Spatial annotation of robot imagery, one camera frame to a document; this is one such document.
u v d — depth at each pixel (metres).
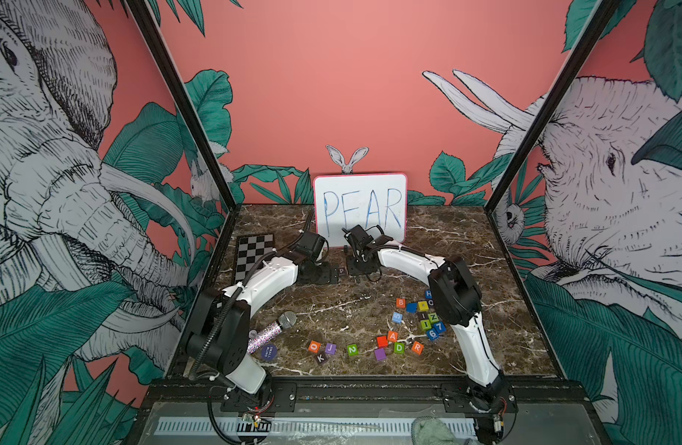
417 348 0.82
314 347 0.82
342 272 0.98
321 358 0.80
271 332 0.82
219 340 0.44
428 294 0.57
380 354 0.82
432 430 0.69
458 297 0.56
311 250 0.70
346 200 1.00
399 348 0.82
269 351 0.82
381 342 0.85
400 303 0.90
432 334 0.85
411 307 0.90
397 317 0.88
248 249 1.03
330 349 0.82
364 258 0.73
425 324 0.86
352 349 0.82
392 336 0.84
